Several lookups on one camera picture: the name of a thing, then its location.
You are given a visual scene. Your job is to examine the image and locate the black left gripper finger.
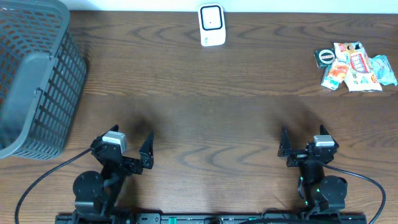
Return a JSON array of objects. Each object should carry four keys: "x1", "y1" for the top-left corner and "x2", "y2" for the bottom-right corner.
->
[
  {"x1": 97, "y1": 124, "x2": 119, "y2": 140},
  {"x1": 139, "y1": 132, "x2": 154, "y2": 169}
]

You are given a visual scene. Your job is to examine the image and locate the orange tissue pack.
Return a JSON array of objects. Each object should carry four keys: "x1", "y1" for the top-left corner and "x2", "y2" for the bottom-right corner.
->
[{"x1": 326, "y1": 59, "x2": 349, "y2": 83}]

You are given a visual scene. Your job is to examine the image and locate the cream wipes pack blue edges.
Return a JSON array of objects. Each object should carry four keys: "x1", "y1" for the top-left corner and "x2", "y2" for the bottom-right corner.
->
[{"x1": 334, "y1": 42, "x2": 382, "y2": 92}]

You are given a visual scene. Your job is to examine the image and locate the black healing ointment box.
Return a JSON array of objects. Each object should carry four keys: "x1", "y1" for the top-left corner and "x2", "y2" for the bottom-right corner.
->
[{"x1": 314, "y1": 48, "x2": 336, "y2": 68}]

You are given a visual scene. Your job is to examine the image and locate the green soft wipes pack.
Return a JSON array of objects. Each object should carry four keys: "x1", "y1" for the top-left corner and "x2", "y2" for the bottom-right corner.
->
[{"x1": 370, "y1": 55, "x2": 397, "y2": 86}]

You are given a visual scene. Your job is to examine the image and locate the teal white Kleenex tissue pack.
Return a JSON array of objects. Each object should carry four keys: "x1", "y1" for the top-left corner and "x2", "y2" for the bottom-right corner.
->
[{"x1": 321, "y1": 65, "x2": 341, "y2": 90}]

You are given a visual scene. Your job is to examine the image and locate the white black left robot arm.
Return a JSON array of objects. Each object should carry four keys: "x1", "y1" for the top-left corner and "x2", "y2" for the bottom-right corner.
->
[{"x1": 69, "y1": 124, "x2": 154, "y2": 223}]

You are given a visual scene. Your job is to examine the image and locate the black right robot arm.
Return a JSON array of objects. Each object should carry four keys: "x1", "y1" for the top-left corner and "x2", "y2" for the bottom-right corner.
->
[{"x1": 277, "y1": 125, "x2": 348, "y2": 220}]

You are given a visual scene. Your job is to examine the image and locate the white barcode scanner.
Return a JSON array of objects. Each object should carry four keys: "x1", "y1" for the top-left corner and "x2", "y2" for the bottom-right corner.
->
[{"x1": 198, "y1": 3, "x2": 226, "y2": 47}]

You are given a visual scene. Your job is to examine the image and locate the grey plastic mesh basket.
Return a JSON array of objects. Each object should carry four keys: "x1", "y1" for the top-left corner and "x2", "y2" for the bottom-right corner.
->
[{"x1": 1, "y1": 0, "x2": 88, "y2": 160}]

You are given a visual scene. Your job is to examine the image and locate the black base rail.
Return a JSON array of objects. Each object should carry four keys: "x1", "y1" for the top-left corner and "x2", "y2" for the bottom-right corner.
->
[{"x1": 55, "y1": 210, "x2": 367, "y2": 224}]

